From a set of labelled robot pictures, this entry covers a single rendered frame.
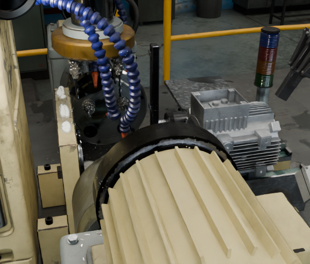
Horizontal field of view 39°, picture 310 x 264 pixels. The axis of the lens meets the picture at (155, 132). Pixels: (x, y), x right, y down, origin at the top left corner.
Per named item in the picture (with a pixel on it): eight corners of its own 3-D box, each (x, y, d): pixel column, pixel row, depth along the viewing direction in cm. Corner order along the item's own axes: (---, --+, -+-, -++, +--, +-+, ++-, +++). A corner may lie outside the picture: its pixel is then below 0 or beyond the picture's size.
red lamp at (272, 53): (262, 62, 140) (264, 48, 138) (254, 56, 145) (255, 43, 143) (279, 61, 141) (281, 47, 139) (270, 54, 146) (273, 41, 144)
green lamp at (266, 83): (258, 88, 145) (260, 75, 142) (251, 81, 150) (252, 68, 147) (275, 87, 146) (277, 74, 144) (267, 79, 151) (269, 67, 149)
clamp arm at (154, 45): (150, 133, 126) (150, 46, 113) (147, 128, 128) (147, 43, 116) (162, 131, 126) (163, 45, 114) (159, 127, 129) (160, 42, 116)
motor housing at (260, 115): (205, 195, 113) (209, 130, 104) (182, 156, 129) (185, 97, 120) (276, 184, 117) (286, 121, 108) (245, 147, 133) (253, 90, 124)
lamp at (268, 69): (260, 75, 142) (262, 62, 140) (252, 68, 147) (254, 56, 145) (277, 74, 144) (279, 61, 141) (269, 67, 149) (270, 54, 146)
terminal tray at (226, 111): (202, 135, 109) (204, 109, 105) (189, 116, 118) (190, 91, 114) (247, 130, 111) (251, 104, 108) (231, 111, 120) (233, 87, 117)
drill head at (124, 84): (68, 165, 126) (58, 84, 113) (61, 103, 160) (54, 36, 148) (153, 154, 131) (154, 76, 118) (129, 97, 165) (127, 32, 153)
